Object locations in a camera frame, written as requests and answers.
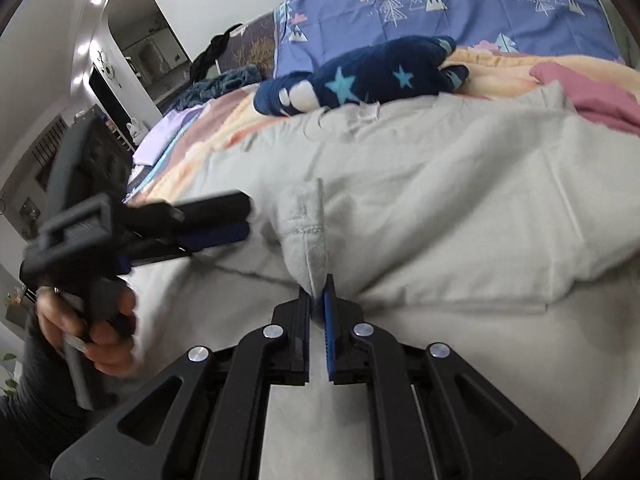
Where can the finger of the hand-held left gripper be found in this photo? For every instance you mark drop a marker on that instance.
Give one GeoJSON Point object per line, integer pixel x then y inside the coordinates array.
{"type": "Point", "coordinates": [210, 210]}
{"type": "Point", "coordinates": [220, 236]}

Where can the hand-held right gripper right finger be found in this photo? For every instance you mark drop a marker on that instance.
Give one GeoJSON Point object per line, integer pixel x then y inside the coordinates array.
{"type": "Point", "coordinates": [328, 321]}

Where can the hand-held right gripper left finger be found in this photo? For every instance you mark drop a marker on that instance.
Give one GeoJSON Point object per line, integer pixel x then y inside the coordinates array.
{"type": "Point", "coordinates": [303, 316]}

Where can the light grey garment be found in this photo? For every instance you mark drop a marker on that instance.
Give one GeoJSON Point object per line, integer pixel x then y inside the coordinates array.
{"type": "Point", "coordinates": [425, 200]}

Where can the person's left forearm grey sleeve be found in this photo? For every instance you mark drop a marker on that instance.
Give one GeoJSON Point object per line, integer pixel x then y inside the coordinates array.
{"type": "Point", "coordinates": [35, 400]}

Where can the person's left hand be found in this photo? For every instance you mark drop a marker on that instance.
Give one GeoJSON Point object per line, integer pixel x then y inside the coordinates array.
{"type": "Point", "coordinates": [112, 347]}

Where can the lavender cloth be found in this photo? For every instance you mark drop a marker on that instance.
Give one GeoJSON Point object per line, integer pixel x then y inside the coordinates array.
{"type": "Point", "coordinates": [162, 135]}

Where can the dark cabinet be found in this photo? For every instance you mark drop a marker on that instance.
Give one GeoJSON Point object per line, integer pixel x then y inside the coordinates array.
{"type": "Point", "coordinates": [107, 155]}

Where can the dark teal fluffy cloth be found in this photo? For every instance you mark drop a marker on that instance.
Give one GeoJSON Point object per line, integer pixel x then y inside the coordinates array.
{"type": "Point", "coordinates": [220, 85]}

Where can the green houseplant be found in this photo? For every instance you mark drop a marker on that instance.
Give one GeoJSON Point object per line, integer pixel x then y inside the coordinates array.
{"type": "Point", "coordinates": [7, 372]}

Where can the black cloth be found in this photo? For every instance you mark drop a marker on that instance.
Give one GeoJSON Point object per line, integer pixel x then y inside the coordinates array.
{"type": "Point", "coordinates": [212, 52]}

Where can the dark branch print pillow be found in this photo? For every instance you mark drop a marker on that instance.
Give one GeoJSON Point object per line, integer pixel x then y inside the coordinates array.
{"type": "Point", "coordinates": [257, 42]}

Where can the navy star print plush cloth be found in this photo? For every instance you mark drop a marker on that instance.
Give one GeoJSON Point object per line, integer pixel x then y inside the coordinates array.
{"type": "Point", "coordinates": [370, 77]}

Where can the printed plush blanket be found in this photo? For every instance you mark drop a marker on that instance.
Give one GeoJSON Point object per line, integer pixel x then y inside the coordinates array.
{"type": "Point", "coordinates": [500, 72]}

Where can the blue tree-print pillow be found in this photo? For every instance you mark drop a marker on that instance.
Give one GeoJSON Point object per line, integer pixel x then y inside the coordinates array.
{"type": "Point", "coordinates": [450, 5]}

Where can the folded pink cloth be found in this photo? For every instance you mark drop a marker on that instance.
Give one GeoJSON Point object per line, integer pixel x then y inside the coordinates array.
{"type": "Point", "coordinates": [585, 90]}

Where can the black wall screen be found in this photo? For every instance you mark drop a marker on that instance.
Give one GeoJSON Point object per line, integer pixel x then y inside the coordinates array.
{"type": "Point", "coordinates": [106, 97]}

